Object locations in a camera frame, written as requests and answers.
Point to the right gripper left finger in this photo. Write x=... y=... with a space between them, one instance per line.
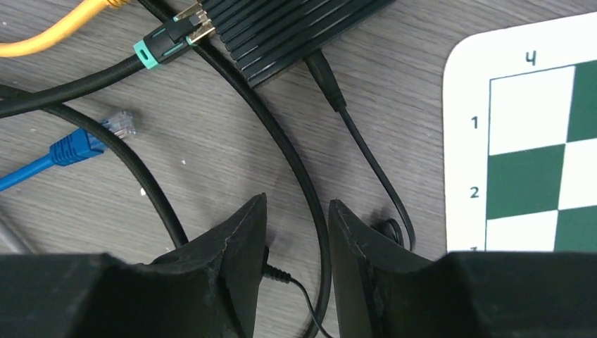
x=206 y=288

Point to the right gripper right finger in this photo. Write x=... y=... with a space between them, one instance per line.
x=384 y=290

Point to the black power adapter with cord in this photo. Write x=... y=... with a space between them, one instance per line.
x=323 y=75

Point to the small black blue switch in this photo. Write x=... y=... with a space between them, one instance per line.
x=263 y=38

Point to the green white chessboard mat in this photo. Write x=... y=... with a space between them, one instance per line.
x=519 y=121

